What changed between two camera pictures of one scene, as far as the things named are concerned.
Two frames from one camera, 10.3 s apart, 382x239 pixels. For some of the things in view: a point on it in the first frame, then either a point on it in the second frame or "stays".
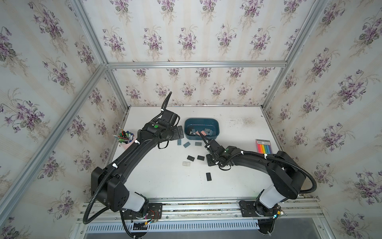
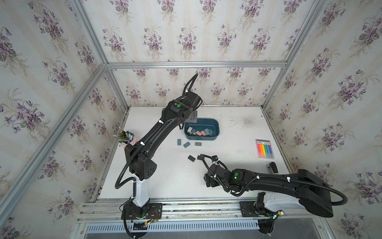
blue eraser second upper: x=186 y=144 stays
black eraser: x=190 y=158 stays
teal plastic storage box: x=209 y=127 stays
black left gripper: x=176 y=134 → x=194 y=116
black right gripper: x=208 y=161 → x=211 y=180
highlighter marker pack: x=263 y=146 stays
